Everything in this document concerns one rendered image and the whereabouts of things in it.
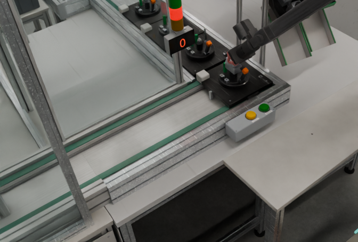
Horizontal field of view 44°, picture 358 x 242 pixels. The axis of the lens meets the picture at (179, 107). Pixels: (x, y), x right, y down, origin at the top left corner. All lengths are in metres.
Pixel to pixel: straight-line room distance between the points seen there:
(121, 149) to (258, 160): 0.55
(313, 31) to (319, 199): 1.08
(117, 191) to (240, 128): 0.53
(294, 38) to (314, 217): 1.10
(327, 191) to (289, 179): 1.08
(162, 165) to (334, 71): 0.97
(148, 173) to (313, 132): 0.71
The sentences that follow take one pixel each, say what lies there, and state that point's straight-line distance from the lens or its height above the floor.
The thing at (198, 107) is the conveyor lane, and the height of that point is 0.92.
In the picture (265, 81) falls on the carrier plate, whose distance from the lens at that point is 1.98.
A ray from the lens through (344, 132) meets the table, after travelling 1.97.
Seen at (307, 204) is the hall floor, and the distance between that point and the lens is 2.76.
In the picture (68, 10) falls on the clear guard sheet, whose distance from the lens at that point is 1.58.
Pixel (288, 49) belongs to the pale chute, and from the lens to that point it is 2.06.
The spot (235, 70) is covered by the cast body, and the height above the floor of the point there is 1.05.
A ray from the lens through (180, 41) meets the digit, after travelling 1.82.
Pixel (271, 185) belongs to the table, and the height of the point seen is 0.86.
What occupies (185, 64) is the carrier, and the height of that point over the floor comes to 0.97.
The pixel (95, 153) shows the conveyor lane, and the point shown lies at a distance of 1.84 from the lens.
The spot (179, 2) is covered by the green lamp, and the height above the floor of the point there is 1.38.
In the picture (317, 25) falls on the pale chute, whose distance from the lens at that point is 2.18.
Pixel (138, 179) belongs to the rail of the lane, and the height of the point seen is 0.92.
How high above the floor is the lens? 2.26
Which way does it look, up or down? 44 degrees down
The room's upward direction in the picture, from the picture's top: 7 degrees counter-clockwise
